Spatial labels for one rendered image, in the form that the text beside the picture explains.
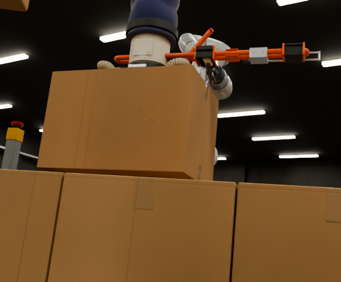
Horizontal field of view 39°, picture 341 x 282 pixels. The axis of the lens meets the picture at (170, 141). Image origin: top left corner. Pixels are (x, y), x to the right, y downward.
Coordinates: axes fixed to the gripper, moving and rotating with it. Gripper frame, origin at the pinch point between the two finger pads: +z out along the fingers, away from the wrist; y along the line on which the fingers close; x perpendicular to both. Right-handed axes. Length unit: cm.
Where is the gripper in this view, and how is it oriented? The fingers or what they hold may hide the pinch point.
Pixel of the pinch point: (208, 56)
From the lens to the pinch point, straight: 200.4
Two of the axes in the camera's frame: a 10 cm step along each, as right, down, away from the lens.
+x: -9.6, -0.3, 2.8
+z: -2.6, -2.6, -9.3
